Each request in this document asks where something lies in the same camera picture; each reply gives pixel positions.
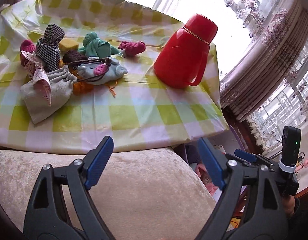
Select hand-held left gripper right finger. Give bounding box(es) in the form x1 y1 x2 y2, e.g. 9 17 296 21
197 137 289 240

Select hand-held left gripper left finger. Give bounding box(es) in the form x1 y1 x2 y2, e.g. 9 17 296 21
23 135 119 240

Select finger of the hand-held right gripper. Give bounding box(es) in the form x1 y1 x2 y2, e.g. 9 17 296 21
234 149 279 170

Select purple storage box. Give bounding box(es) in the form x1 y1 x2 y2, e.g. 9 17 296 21
174 126 247 205

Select orange cloth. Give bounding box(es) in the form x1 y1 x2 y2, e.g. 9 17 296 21
72 79 118 98

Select white red floral cloth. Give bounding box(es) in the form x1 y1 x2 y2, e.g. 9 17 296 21
20 51 52 108

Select green cloth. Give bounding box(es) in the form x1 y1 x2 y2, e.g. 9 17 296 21
77 32 123 58

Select houndstooth cloth pouch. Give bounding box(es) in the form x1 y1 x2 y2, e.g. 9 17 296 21
36 24 65 72

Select person's right hand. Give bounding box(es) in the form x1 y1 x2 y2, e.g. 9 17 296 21
284 195 295 217

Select small pink fan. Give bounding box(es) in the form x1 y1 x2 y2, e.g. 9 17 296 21
296 157 308 176

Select dark wooden table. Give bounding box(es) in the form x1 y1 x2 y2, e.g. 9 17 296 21
223 106 308 205

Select green checkered tablecloth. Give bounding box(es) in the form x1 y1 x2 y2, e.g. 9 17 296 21
0 0 231 153

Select mauve patterned curtain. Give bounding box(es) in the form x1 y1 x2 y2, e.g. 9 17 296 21
220 0 308 123

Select grey mouse plush pouch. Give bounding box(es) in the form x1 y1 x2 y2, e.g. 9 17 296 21
76 57 128 85

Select red thermos jug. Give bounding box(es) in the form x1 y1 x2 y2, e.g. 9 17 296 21
154 14 218 89

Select brown knit item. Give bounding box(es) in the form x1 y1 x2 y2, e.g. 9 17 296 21
62 50 88 64

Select pink knit socks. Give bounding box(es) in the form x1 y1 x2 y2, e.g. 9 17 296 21
118 41 146 57

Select yellow sponge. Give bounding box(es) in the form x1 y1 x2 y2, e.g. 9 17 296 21
59 39 79 52

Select pink knit hat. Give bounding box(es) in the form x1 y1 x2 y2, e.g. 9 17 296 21
20 39 37 67

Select white window frame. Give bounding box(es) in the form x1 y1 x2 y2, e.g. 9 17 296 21
254 37 308 145

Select grey drawstring pouch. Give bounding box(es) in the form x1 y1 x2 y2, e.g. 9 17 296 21
20 65 77 124

